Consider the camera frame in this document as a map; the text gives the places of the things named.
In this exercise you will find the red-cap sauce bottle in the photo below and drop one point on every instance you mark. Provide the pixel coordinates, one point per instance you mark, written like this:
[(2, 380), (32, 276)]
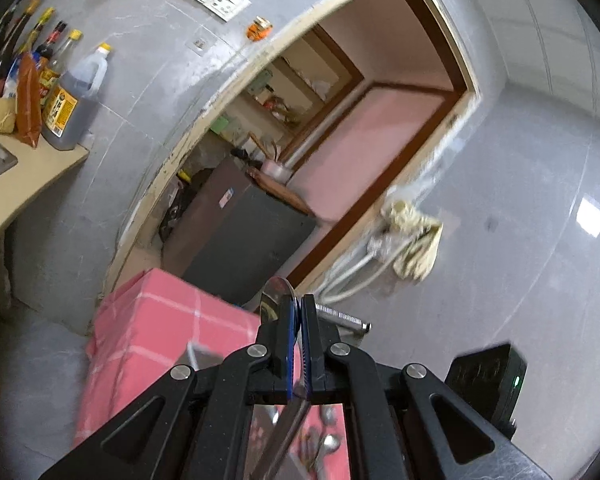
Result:
[(52, 40)]

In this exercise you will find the yellow-cap sauce bottle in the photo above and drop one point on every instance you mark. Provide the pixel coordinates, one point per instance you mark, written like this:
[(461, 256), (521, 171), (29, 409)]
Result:
[(37, 30)]

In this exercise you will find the white pipes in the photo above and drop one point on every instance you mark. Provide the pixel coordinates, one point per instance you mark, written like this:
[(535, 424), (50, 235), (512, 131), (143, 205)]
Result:
[(350, 275)]

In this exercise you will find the black bag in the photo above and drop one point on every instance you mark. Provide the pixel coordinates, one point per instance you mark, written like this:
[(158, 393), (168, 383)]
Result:
[(172, 210)]

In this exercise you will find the yellowish white rag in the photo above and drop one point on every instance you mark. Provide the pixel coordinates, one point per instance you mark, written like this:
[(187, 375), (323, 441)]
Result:
[(412, 240)]

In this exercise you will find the wooden door frame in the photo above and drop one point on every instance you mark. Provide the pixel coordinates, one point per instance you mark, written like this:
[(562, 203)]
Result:
[(415, 125)]

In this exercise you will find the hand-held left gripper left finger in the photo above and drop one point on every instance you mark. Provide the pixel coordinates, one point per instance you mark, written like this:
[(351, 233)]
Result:
[(291, 340)]

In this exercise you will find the beige kitchen counter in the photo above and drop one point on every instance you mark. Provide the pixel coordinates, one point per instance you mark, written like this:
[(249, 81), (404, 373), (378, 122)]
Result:
[(25, 180)]

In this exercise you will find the orange-brown snack packet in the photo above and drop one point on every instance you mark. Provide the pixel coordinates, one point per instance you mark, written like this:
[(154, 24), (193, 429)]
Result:
[(27, 105)]

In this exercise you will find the large soy sauce jug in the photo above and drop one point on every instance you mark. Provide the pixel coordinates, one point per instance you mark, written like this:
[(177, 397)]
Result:
[(70, 105)]

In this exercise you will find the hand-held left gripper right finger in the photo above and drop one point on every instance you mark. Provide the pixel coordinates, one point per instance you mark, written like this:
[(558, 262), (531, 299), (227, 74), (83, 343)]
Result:
[(307, 340)]

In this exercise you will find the green paper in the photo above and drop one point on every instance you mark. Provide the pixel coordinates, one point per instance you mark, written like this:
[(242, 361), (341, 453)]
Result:
[(223, 124)]

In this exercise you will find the grey cabinet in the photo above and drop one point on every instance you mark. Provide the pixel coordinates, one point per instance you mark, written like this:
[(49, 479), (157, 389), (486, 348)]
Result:
[(240, 235)]

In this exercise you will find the pink checked tablecloth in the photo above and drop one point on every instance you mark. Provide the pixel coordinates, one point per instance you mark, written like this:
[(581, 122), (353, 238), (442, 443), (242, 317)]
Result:
[(145, 320)]

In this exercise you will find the small wall socket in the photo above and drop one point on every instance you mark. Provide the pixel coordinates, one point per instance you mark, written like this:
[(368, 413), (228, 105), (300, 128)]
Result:
[(200, 42)]

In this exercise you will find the wooden cutting board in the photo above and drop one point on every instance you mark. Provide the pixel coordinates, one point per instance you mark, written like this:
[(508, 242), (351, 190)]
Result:
[(280, 192)]

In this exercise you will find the metal spoon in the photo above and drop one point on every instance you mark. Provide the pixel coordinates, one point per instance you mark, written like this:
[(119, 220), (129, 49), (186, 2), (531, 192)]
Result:
[(327, 412), (330, 442), (272, 297)]

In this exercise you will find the clear yellow-cap bottle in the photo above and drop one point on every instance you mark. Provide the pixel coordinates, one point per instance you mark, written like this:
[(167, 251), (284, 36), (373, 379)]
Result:
[(62, 57)]

